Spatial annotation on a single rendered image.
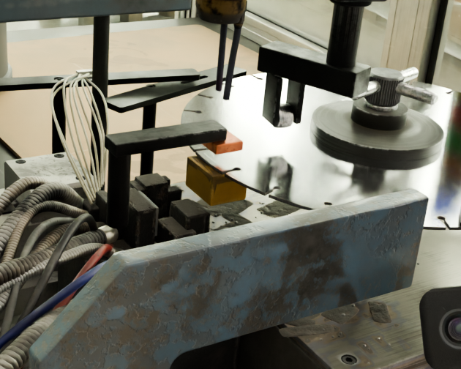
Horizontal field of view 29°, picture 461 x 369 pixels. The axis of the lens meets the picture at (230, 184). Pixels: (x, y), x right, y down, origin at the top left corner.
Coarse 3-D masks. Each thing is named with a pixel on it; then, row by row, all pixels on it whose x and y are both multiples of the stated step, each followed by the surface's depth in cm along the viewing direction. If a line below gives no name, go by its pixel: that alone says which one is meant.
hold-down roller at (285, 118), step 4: (280, 104) 70; (284, 104) 70; (288, 104) 70; (280, 108) 69; (284, 108) 70; (288, 108) 70; (292, 108) 70; (280, 112) 69; (284, 112) 69; (288, 112) 70; (292, 112) 70; (280, 116) 69; (284, 116) 69; (288, 116) 70; (292, 116) 70; (280, 120) 69; (284, 120) 70; (288, 120) 70; (292, 120) 70; (280, 124) 70; (284, 124) 70; (288, 124) 70
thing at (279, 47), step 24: (336, 24) 64; (360, 24) 64; (264, 48) 68; (288, 48) 68; (336, 48) 64; (288, 72) 67; (312, 72) 66; (336, 72) 65; (360, 72) 65; (264, 96) 70; (288, 96) 71
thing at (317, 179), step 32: (256, 96) 81; (320, 96) 82; (448, 96) 85; (256, 128) 73; (288, 128) 74; (448, 128) 77; (224, 160) 67; (256, 160) 67; (288, 160) 68; (320, 160) 68; (352, 160) 69; (384, 160) 70; (416, 160) 70; (448, 160) 71; (256, 192) 63; (288, 192) 63; (320, 192) 63; (352, 192) 64; (384, 192) 64; (448, 192) 65; (448, 224) 60
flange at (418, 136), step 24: (312, 120) 74; (336, 120) 74; (360, 120) 73; (384, 120) 72; (408, 120) 75; (432, 120) 76; (336, 144) 71; (360, 144) 70; (384, 144) 70; (408, 144) 70; (432, 144) 71
